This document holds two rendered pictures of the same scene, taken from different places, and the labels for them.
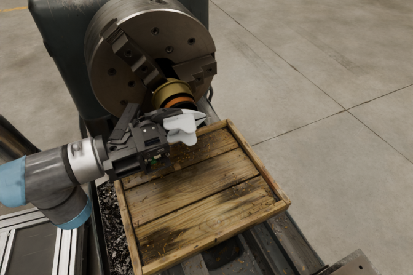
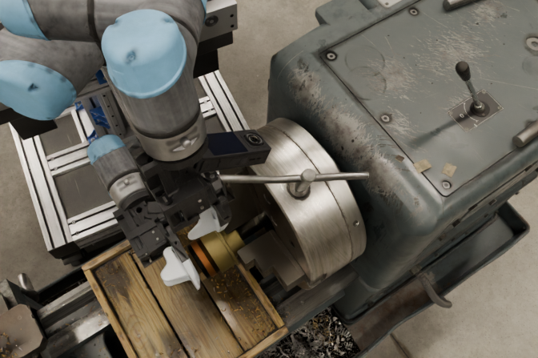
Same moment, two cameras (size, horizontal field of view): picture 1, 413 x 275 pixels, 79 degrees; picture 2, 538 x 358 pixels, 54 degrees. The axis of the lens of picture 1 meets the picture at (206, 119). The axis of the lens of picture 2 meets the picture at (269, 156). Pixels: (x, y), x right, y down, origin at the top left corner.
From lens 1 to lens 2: 0.78 m
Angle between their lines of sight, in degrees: 45
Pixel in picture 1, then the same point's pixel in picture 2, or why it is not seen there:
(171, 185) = not seen: hidden behind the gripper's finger
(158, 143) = (142, 248)
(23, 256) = not seen: hidden behind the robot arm
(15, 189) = (92, 156)
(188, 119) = (178, 270)
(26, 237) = (210, 129)
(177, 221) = (137, 291)
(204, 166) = (207, 308)
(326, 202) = not seen: outside the picture
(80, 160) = (116, 190)
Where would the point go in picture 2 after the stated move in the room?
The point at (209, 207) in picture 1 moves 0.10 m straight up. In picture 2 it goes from (154, 323) to (146, 313)
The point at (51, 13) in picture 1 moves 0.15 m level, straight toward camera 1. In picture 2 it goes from (278, 77) to (216, 119)
